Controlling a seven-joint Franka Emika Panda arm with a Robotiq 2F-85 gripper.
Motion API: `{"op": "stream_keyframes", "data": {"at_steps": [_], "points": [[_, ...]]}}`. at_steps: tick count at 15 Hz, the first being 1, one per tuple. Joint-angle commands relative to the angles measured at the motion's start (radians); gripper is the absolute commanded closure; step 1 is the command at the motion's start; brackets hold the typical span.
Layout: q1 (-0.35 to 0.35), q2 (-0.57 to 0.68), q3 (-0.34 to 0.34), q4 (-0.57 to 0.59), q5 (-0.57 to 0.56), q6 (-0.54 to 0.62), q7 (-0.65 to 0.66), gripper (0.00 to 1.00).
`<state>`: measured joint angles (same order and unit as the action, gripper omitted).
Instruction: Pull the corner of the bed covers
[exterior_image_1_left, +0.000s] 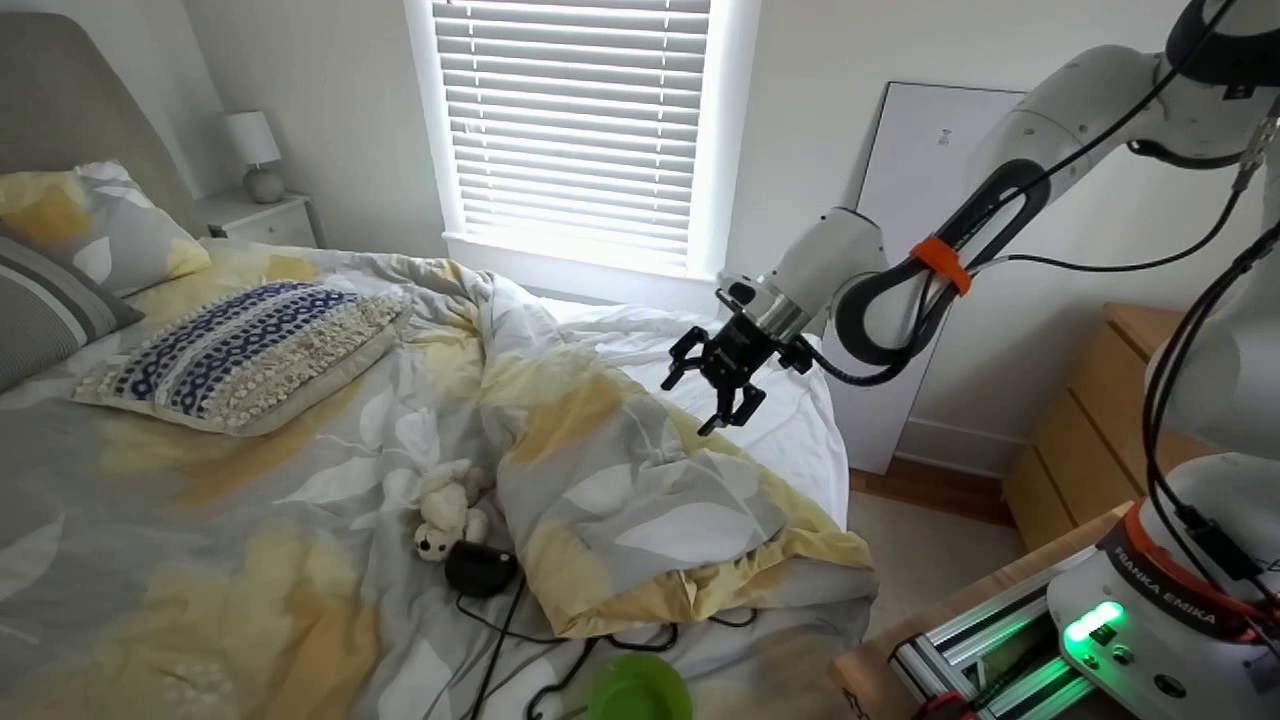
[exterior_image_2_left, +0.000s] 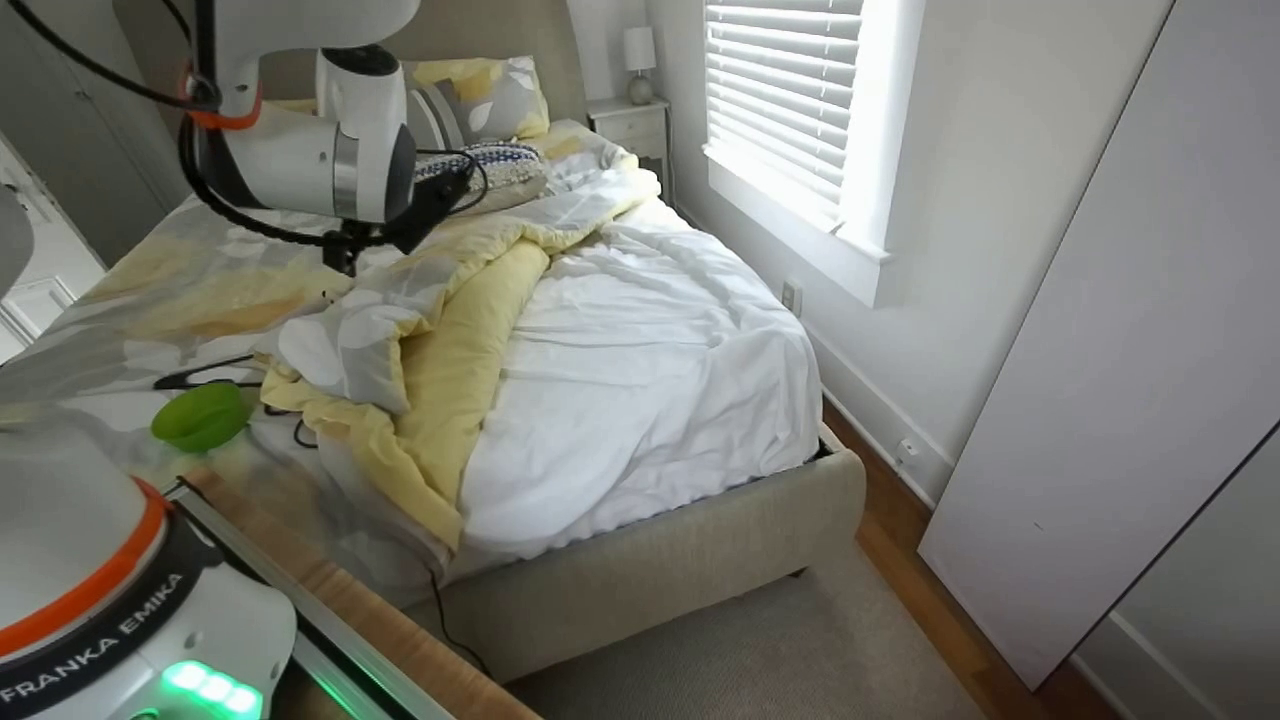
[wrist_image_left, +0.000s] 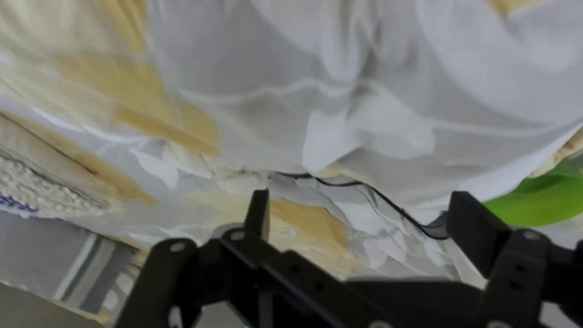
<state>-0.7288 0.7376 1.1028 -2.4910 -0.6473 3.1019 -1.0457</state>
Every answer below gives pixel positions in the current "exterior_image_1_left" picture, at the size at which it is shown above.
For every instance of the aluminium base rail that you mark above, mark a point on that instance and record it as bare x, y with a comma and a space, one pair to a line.
993, 660

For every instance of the white window blinds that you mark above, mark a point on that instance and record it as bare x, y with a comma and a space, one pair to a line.
575, 123

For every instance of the white nightstand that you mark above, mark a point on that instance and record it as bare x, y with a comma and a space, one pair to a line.
264, 226

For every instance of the yellow grey floral pillow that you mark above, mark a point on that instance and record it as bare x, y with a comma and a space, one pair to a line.
114, 226

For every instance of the white leaning board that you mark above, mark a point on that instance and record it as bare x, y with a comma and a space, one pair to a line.
922, 144

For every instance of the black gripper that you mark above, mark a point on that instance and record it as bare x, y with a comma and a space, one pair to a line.
761, 352

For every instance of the white plush toy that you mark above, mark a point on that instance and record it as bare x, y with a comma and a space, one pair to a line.
442, 515

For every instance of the black round device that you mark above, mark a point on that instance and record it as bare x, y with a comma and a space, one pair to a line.
478, 570

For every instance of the green plastic bowl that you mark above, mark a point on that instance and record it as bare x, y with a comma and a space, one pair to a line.
637, 688

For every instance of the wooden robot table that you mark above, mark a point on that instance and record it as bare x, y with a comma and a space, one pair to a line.
922, 634

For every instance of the grey striped pillow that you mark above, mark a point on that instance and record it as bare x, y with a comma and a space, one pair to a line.
45, 313

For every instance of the white table lamp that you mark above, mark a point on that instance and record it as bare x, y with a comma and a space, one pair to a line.
254, 141

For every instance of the yellow grey floral bed cover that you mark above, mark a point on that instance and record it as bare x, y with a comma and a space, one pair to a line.
202, 544

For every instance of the blue white patterned pillow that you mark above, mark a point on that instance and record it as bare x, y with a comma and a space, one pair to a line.
243, 352

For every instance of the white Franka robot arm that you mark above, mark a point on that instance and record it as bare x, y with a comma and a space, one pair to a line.
1200, 561

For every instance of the grey upholstered headboard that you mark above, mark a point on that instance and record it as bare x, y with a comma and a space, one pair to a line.
81, 105

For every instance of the light wooden dresser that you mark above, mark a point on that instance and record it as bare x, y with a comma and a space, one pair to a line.
1101, 415

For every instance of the white bed sheet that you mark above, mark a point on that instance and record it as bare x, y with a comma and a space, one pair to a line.
803, 442

